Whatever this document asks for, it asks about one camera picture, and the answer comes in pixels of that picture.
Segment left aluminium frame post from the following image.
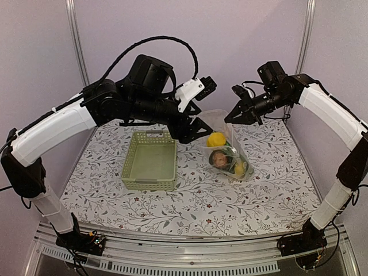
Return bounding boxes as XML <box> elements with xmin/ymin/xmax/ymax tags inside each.
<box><xmin>65</xmin><ymin>0</ymin><xmax>90</xmax><ymax>86</ymax></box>

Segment clear zip top bag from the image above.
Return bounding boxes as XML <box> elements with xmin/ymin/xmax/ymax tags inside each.
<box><xmin>198</xmin><ymin>109</ymin><xmax>254</xmax><ymax>181</ymax></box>

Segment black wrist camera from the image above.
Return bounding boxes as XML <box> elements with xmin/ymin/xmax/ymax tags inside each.
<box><xmin>126</xmin><ymin>54</ymin><xmax>218</xmax><ymax>113</ymax></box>
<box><xmin>232</xmin><ymin>60</ymin><xmax>288</xmax><ymax>100</ymax></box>

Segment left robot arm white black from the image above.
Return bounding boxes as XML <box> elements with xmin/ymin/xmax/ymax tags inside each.
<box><xmin>1</xmin><ymin>76</ymin><xmax>216</xmax><ymax>250</ymax></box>

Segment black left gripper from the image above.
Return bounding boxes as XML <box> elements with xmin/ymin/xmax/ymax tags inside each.
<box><xmin>128</xmin><ymin>90</ymin><xmax>214</xmax><ymax>144</ymax></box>

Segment yellow green pear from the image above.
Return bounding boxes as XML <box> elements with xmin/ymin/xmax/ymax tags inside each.
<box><xmin>234</xmin><ymin>164</ymin><xmax>245</xmax><ymax>177</ymax></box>

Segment right aluminium frame post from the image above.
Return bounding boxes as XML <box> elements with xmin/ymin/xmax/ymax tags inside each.
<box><xmin>295</xmin><ymin>0</ymin><xmax>316</xmax><ymax>74</ymax></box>

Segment pale green plastic basket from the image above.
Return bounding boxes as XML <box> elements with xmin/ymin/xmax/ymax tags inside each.
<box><xmin>121</xmin><ymin>130</ymin><xmax>177</xmax><ymax>191</ymax></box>

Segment aluminium front rail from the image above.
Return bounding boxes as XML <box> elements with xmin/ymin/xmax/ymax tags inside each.
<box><xmin>22</xmin><ymin>223</ymin><xmax>363</xmax><ymax>275</ymax></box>

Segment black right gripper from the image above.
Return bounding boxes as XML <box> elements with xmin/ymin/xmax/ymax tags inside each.
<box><xmin>225</xmin><ymin>87</ymin><xmax>292</xmax><ymax>125</ymax></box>

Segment yellow lemon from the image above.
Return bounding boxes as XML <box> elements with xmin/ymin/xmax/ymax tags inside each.
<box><xmin>206</xmin><ymin>132</ymin><xmax>227</xmax><ymax>147</ymax></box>

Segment brown shiitake mushroom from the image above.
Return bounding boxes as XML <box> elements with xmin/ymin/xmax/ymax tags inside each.
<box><xmin>212</xmin><ymin>152</ymin><xmax>228</xmax><ymax>168</ymax></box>

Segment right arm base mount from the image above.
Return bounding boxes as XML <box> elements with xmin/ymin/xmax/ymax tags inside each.
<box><xmin>277</xmin><ymin>219</ymin><xmax>327</xmax><ymax>270</ymax></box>

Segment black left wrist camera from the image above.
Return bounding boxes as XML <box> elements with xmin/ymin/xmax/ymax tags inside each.
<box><xmin>126</xmin><ymin>54</ymin><xmax>218</xmax><ymax>113</ymax></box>

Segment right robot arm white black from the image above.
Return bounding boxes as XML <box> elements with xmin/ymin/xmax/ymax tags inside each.
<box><xmin>225</xmin><ymin>74</ymin><xmax>367</xmax><ymax>251</ymax></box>

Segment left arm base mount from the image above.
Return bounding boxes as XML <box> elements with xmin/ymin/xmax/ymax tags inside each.
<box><xmin>55</xmin><ymin>219</ymin><xmax>106</xmax><ymax>256</ymax></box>

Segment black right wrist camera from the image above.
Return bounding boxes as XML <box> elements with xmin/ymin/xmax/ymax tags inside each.
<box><xmin>232</xmin><ymin>60</ymin><xmax>288</xmax><ymax>100</ymax></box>

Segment aluminium frame post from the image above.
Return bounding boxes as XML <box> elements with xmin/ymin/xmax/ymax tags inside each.
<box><xmin>295</xmin><ymin>0</ymin><xmax>316</xmax><ymax>74</ymax></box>
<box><xmin>65</xmin><ymin>0</ymin><xmax>90</xmax><ymax>86</ymax></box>

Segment green white bok choy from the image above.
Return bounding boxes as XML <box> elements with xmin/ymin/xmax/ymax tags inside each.
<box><xmin>209</xmin><ymin>146</ymin><xmax>250</xmax><ymax>178</ymax></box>

